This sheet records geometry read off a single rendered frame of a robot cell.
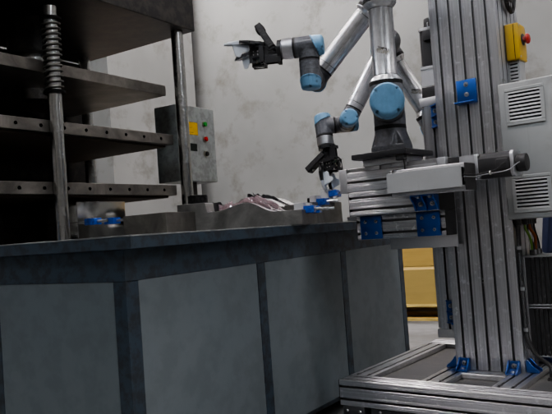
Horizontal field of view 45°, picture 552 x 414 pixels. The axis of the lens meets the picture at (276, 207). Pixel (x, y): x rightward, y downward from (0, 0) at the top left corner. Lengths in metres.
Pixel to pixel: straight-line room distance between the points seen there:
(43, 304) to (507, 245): 1.56
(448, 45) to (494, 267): 0.83
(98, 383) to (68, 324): 0.20
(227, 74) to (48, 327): 9.73
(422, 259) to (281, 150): 5.47
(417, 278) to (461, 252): 2.83
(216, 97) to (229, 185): 1.55
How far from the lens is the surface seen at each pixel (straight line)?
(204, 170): 3.61
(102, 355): 2.00
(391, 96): 2.33
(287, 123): 10.73
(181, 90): 3.36
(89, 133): 2.98
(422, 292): 5.36
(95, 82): 3.10
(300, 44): 2.44
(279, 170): 10.77
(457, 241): 2.48
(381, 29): 2.41
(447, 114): 2.57
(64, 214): 2.78
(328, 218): 2.89
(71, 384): 2.12
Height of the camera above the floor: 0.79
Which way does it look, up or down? 2 degrees up
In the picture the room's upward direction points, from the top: 4 degrees counter-clockwise
